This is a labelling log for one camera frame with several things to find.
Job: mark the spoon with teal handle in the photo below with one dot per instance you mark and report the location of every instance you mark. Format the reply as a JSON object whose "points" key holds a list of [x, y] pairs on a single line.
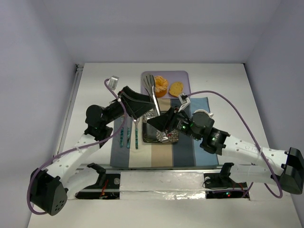
{"points": [[136, 121]]}

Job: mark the black floral square plate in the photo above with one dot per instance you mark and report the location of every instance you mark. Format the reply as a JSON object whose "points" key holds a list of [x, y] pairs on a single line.
{"points": [[152, 135]]}

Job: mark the yellow bread slice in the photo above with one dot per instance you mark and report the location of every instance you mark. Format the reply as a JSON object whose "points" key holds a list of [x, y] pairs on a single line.
{"points": [[176, 89]]}

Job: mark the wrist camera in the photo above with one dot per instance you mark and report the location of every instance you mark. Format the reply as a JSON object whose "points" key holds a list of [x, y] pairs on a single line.
{"points": [[184, 100], [113, 82]]}

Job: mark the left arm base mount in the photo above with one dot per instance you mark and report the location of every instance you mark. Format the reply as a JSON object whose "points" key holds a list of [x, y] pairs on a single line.
{"points": [[106, 186]]}

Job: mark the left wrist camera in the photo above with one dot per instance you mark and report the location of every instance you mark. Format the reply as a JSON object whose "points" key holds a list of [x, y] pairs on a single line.
{"points": [[113, 82]]}

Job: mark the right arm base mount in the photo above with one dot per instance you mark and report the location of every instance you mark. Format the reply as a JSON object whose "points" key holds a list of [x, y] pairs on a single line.
{"points": [[219, 185]]}

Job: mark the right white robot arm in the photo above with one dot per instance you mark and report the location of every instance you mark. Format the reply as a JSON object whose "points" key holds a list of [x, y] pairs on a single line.
{"points": [[264, 165]]}

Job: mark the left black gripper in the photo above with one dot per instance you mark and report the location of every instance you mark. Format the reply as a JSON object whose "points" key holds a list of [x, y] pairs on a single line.
{"points": [[124, 99]]}

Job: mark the orange bundt cake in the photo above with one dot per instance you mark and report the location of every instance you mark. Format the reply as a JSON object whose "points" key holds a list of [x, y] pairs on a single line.
{"points": [[161, 86]]}

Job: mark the knife with teal handle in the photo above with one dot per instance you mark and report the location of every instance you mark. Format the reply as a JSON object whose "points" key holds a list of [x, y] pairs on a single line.
{"points": [[128, 137]]}

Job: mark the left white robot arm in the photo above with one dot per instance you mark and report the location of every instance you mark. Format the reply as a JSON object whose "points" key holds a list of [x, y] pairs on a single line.
{"points": [[57, 181]]}

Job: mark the white ceramic mug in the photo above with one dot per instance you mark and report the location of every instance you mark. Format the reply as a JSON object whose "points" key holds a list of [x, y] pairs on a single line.
{"points": [[210, 115]]}

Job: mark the lavender rectangular tray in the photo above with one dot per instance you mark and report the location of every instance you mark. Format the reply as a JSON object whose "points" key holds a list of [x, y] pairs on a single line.
{"points": [[172, 76]]}

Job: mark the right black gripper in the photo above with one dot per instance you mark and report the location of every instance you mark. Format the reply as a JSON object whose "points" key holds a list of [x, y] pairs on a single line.
{"points": [[170, 119]]}

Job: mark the fork with teal handle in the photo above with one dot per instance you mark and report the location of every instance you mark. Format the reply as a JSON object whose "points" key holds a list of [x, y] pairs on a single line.
{"points": [[122, 133]]}

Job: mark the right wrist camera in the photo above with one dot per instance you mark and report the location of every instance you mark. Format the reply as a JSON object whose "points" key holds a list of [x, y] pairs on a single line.
{"points": [[184, 100]]}

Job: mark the striped cloth placemat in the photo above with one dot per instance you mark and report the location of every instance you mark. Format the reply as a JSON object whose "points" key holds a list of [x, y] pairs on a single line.
{"points": [[186, 152]]}

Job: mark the aluminium table rail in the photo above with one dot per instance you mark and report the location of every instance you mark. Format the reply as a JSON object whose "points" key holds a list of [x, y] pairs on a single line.
{"points": [[69, 109]]}

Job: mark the silver foil covered panel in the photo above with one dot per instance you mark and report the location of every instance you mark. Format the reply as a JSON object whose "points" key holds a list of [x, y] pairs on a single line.
{"points": [[166, 185]]}

